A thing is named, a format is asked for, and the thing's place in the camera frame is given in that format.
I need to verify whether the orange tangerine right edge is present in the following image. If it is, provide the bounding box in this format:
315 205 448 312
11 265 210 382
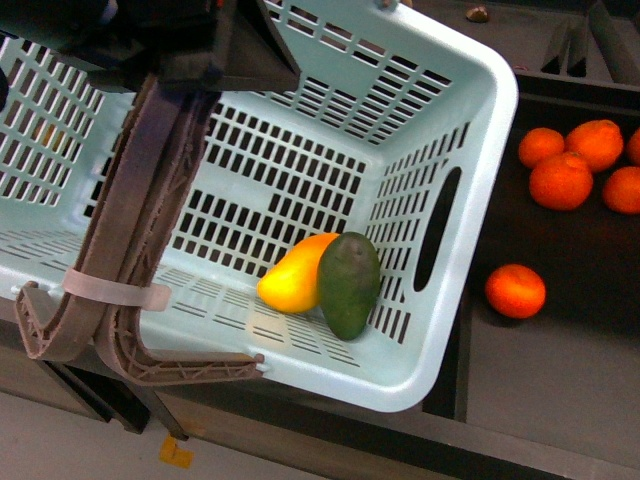
602 166 640 215

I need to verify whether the light teal plastic basket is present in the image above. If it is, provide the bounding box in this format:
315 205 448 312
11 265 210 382
1 1 518 412

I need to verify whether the orange tangerine centre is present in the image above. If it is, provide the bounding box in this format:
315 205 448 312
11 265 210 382
529 152 594 211

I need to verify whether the orange tangerine single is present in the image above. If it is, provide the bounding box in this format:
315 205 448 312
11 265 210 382
484 263 546 319

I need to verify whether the yellow mango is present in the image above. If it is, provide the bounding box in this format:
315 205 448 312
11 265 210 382
257 233 339 314

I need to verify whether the orange tangerine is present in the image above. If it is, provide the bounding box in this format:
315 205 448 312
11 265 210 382
518 127 565 169
529 152 594 211
565 119 624 173

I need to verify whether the orange tangerine upper left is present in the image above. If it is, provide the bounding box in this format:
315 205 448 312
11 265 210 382
518 127 565 169

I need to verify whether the white zip tie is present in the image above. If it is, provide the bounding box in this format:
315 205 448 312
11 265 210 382
61 268 172 312

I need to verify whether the orange tangerine upper right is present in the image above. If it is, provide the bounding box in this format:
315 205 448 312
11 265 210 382
565 119 624 173

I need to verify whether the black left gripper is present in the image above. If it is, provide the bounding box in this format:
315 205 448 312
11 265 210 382
1 1 300 93

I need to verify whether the dark green avocado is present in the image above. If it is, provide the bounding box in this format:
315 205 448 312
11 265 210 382
317 232 381 341

